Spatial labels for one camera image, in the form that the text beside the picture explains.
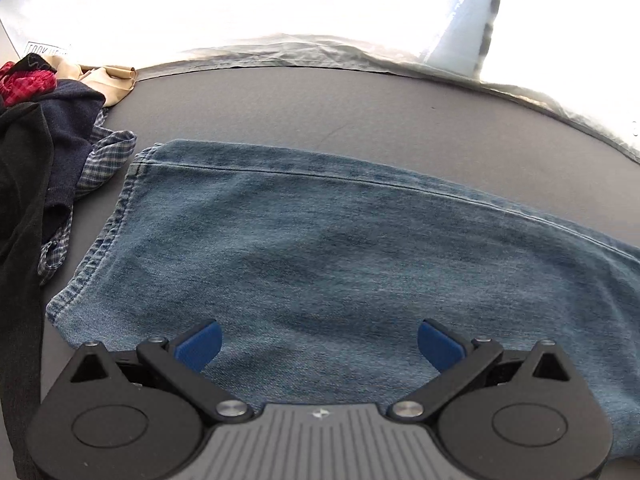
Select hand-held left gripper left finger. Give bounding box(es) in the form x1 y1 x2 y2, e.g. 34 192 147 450
70 318 256 421

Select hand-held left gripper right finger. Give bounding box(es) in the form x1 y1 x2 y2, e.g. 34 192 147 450
389 318 573 421

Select blue denim jeans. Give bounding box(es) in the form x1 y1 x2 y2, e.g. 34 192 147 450
45 140 640 461

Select blue checked shirt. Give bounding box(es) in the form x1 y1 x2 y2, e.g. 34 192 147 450
37 107 138 289

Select black knit garment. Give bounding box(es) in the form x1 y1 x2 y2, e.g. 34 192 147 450
0 102 54 479

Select navy blue garment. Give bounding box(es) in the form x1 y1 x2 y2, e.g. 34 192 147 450
37 80 107 244

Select beige cloth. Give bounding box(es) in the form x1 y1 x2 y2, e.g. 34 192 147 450
47 55 137 109

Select red plaid cloth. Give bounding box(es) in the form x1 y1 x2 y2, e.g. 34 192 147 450
0 57 59 109

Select white printed sheet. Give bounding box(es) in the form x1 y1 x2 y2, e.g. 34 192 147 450
0 0 640 164

